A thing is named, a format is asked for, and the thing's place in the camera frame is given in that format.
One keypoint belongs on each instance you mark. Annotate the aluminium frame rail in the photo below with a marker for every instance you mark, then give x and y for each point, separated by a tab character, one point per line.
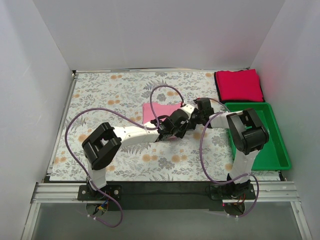
66	192

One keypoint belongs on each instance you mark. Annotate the pink t shirt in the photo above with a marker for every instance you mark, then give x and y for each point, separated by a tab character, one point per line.
160	110

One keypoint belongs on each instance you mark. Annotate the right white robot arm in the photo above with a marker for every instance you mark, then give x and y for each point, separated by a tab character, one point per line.
249	135

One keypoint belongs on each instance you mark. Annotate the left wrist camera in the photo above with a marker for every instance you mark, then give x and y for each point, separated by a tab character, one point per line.
188	109

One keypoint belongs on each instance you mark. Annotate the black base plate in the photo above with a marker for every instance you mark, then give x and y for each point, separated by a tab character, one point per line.
162	195

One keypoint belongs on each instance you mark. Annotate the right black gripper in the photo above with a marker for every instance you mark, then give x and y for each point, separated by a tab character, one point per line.
204	111

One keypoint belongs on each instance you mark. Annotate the folded red t shirt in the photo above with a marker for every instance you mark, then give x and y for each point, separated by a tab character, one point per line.
238	86

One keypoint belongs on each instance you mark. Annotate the floral patterned table mat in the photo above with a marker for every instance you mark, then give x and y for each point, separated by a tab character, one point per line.
118	98

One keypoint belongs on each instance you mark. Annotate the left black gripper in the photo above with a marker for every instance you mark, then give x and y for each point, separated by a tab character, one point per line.
162	124

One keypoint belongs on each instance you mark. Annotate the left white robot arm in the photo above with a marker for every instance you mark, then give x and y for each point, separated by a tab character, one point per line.
102	145

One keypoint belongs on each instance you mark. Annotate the green plastic tray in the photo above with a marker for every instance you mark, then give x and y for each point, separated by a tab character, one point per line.
274	155

